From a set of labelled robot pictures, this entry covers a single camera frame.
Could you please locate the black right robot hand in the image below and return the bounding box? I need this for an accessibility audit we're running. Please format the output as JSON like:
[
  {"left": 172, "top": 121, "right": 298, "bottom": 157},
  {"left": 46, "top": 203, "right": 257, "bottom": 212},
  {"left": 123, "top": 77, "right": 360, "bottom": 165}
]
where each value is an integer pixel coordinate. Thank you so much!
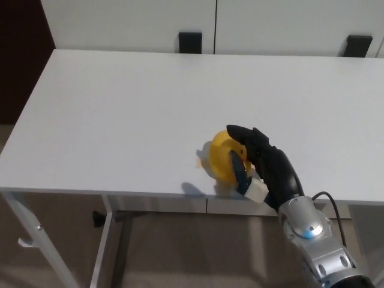
[{"left": 226, "top": 124, "right": 307, "bottom": 211}]

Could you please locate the yellow duck toy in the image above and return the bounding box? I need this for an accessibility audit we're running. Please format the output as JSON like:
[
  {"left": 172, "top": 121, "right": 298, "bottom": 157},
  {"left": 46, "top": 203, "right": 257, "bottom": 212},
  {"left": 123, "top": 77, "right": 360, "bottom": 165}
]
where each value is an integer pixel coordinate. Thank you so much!
[{"left": 209, "top": 129, "right": 256, "bottom": 184}]

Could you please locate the white metal desk leg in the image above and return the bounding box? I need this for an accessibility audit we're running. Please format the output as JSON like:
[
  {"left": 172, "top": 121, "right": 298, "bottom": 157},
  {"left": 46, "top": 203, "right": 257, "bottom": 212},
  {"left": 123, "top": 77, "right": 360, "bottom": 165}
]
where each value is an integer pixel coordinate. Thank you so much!
[
  {"left": 89, "top": 194, "right": 116, "bottom": 288},
  {"left": 0, "top": 191, "right": 79, "bottom": 288}
]

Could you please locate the white hook on desk leg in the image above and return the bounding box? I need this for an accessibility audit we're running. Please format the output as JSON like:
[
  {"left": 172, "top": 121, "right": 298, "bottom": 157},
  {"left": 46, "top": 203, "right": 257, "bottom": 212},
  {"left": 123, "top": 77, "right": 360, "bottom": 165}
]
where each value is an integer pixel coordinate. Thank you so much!
[{"left": 17, "top": 236, "right": 37, "bottom": 250}]

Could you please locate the small black floor object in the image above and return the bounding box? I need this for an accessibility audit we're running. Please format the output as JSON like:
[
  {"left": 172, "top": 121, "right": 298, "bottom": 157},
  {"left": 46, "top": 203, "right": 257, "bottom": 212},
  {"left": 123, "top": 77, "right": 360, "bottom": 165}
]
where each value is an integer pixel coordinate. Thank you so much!
[{"left": 92, "top": 210, "right": 106, "bottom": 227}]

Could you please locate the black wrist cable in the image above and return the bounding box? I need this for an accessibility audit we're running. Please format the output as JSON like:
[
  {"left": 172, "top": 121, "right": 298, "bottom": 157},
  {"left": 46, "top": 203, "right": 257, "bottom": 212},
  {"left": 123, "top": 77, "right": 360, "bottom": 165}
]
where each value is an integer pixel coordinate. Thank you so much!
[{"left": 311, "top": 191, "right": 349, "bottom": 250}]

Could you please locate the black bracket right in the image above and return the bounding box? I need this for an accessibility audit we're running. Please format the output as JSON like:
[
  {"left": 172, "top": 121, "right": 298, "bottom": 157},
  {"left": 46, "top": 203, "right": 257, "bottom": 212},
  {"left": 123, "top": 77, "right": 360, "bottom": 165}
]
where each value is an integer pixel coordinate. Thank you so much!
[{"left": 344, "top": 35, "right": 374, "bottom": 58}]

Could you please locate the black bracket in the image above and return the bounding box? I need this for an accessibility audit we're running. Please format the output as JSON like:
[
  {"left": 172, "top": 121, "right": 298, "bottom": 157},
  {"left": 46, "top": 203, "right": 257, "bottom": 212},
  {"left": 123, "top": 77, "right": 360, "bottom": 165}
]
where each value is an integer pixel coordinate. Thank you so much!
[
  {"left": 178, "top": 31, "right": 203, "bottom": 55},
  {"left": 344, "top": 35, "right": 374, "bottom": 58}
]

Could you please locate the black bracket left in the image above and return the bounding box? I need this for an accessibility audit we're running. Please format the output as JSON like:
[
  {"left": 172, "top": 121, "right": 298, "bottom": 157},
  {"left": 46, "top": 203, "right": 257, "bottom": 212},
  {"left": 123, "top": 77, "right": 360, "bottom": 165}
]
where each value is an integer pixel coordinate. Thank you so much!
[{"left": 178, "top": 31, "right": 203, "bottom": 55}]

